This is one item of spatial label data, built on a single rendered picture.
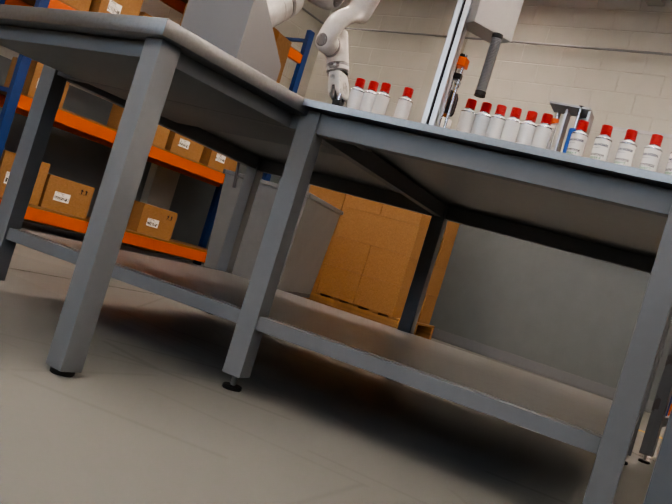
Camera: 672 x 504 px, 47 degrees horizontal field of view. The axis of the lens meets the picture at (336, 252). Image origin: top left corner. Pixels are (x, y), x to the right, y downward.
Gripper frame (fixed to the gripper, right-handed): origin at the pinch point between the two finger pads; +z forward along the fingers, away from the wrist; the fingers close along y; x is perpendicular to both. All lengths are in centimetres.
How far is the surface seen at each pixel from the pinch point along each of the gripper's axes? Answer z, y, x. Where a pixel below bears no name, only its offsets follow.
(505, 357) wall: 85, 460, 31
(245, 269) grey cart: 27, 184, 144
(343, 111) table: 23, -65, -28
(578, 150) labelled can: 25, -2, -82
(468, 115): 8.7, -2.8, -48.1
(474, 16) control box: -18, -18, -55
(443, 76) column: -0.8, -16.8, -43.7
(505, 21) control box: -19, -8, -63
